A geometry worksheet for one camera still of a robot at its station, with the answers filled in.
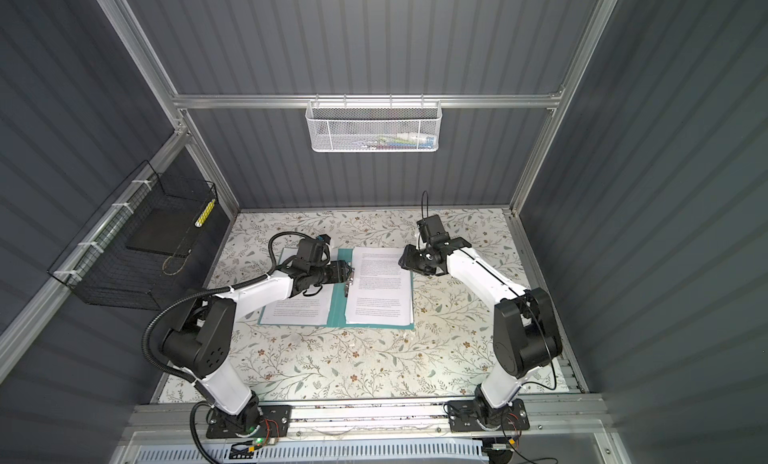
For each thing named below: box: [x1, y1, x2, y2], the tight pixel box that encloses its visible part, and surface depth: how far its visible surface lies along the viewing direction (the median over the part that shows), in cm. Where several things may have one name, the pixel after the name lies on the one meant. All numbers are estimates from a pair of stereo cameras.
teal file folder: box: [257, 247, 416, 330], surface depth 92 cm
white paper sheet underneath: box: [345, 247, 414, 326], surface depth 100 cm
